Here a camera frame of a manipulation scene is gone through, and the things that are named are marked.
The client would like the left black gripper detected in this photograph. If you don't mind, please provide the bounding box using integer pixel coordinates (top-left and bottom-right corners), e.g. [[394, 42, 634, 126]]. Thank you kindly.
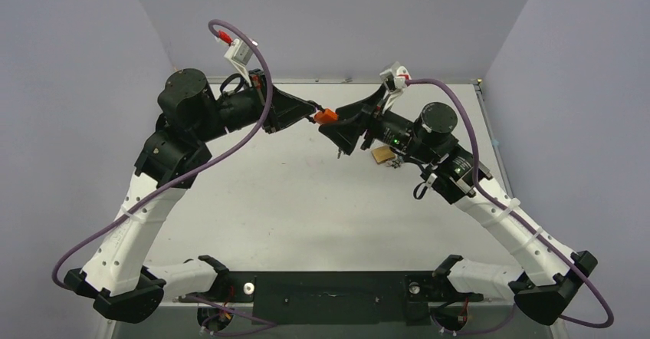
[[193, 68, 317, 143]]

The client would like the orange black padlock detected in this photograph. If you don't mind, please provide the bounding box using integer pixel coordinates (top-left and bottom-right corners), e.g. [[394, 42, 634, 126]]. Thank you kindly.
[[313, 108, 338, 125]]

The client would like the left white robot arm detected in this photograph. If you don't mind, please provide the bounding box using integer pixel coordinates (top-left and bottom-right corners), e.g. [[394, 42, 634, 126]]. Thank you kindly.
[[64, 68, 318, 324]]

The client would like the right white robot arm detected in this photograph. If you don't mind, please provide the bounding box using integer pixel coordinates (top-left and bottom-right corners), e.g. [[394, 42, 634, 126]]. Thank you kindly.
[[314, 87, 598, 325]]

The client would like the large brass padlock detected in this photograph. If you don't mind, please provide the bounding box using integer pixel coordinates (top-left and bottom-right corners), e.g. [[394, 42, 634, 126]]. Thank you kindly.
[[371, 146, 396, 165]]

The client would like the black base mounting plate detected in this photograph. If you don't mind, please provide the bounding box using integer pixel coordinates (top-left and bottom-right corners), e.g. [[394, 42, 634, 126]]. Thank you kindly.
[[200, 271, 484, 326]]

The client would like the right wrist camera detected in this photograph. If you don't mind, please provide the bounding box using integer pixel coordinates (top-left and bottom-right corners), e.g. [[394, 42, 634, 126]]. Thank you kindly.
[[379, 61, 411, 113]]

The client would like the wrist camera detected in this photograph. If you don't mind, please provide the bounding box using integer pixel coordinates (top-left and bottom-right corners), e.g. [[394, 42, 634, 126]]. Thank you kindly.
[[224, 38, 254, 85], [379, 61, 411, 113]]

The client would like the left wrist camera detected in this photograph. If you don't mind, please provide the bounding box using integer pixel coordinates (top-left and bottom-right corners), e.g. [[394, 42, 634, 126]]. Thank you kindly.
[[224, 38, 254, 85]]

